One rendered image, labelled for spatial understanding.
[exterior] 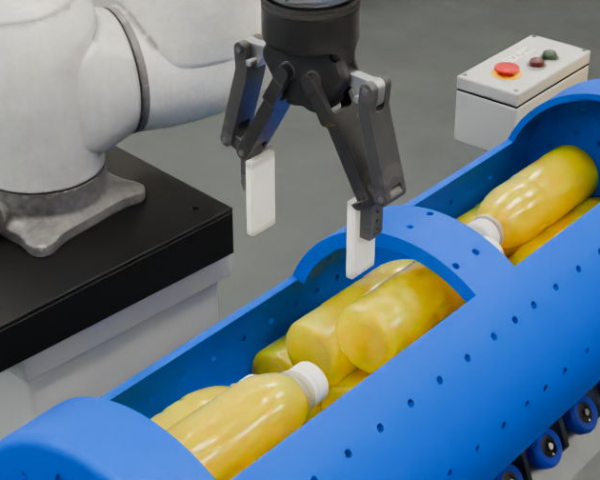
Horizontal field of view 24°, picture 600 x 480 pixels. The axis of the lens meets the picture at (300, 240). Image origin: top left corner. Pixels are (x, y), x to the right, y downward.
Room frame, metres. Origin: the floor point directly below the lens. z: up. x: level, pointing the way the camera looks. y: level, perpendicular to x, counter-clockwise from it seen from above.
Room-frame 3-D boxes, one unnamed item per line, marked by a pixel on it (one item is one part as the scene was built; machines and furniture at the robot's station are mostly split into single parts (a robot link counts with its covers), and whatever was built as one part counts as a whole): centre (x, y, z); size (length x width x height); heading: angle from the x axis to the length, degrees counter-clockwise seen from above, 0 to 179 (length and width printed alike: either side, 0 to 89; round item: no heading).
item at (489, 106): (1.83, -0.32, 1.05); 0.20 x 0.10 x 0.10; 140
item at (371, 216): (0.94, -0.06, 1.36); 0.03 x 0.01 x 0.05; 50
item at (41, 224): (1.46, 0.32, 1.10); 0.22 x 0.18 x 0.06; 142
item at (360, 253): (0.95, -0.05, 1.33); 0.03 x 0.01 x 0.07; 140
